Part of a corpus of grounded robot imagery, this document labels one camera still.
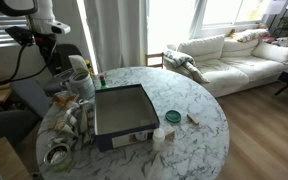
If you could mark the grey white blanket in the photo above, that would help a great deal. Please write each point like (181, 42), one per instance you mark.
(180, 58)

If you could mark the white window blind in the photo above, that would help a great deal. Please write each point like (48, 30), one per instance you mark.
(0, 33)

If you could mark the black office chair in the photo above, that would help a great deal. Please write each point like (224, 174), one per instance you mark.
(65, 58)

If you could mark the small wooden chair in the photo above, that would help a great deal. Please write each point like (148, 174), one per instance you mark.
(154, 55)

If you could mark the white curtain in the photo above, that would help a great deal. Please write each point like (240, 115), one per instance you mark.
(117, 33)
(197, 20)

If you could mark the yellow plush toy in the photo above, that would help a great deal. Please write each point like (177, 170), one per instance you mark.
(231, 32)

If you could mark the white sofa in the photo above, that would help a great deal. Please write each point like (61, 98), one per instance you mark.
(237, 71)

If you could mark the green round lid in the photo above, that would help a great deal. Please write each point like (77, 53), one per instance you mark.
(173, 116)

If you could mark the light wooden desk top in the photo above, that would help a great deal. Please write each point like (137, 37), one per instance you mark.
(4, 160)

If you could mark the grey chair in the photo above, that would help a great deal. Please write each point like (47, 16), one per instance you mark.
(7, 126)

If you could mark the yellow bottle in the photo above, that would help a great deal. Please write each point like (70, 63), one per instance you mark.
(90, 70)

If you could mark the white round canister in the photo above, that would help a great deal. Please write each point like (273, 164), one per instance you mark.
(84, 87)

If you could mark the white paper card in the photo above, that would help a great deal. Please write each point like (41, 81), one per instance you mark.
(78, 63)

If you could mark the white plastic bottle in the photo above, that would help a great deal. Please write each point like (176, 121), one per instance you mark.
(158, 140)

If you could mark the black plant stand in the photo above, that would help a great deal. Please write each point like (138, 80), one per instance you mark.
(285, 21)

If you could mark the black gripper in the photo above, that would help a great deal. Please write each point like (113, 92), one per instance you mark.
(45, 40)

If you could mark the dark blue cardboard box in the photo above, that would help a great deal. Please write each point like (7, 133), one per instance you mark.
(124, 110)

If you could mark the striped cream grey towel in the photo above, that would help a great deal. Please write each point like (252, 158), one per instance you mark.
(80, 116)

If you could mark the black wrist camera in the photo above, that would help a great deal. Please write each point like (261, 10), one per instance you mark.
(20, 35)

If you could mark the green bottle with red cap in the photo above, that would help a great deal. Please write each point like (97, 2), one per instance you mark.
(103, 85)

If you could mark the grey padded seat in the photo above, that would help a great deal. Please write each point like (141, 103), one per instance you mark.
(30, 96)

